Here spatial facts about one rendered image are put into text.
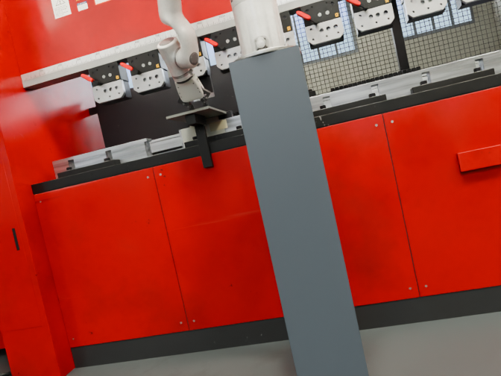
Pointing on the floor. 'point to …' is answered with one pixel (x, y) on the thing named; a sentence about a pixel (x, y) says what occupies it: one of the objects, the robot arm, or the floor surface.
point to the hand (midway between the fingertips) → (199, 107)
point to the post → (399, 39)
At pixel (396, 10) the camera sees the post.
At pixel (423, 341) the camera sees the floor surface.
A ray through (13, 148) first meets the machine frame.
